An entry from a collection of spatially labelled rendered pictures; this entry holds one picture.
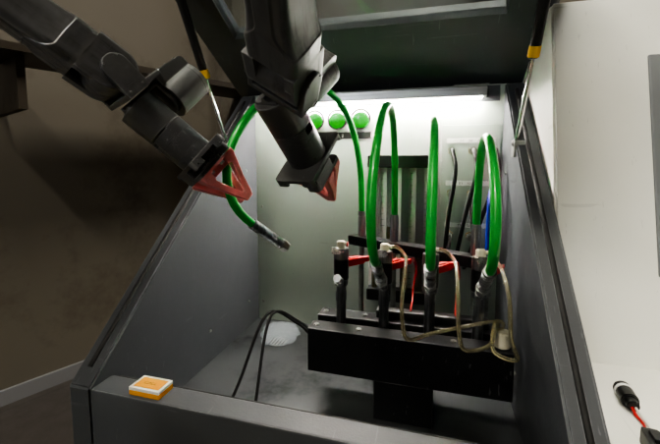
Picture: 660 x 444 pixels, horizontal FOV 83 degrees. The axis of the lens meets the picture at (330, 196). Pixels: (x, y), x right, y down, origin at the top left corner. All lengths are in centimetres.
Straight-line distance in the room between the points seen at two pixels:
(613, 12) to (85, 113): 245
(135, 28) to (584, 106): 256
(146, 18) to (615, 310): 277
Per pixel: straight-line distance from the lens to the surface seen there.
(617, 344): 73
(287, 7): 34
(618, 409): 63
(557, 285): 61
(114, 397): 67
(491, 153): 57
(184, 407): 61
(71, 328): 276
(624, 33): 82
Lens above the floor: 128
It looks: 6 degrees down
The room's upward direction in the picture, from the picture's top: straight up
